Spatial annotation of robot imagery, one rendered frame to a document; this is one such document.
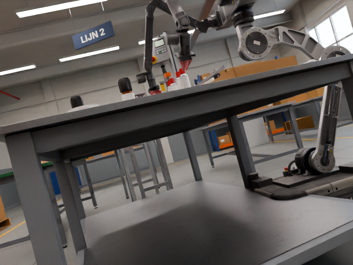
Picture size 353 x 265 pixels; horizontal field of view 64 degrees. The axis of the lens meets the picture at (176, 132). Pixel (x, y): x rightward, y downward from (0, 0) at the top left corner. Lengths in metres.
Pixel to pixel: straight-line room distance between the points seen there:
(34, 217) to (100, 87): 9.21
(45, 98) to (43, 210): 9.40
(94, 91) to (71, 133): 9.13
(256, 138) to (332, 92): 5.63
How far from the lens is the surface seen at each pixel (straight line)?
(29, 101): 10.41
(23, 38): 6.87
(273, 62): 1.07
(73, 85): 10.11
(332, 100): 1.97
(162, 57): 2.22
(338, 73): 1.27
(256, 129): 7.56
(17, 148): 0.82
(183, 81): 1.67
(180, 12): 1.61
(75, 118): 0.78
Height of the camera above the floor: 0.69
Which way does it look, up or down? 2 degrees up
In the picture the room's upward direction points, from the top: 15 degrees counter-clockwise
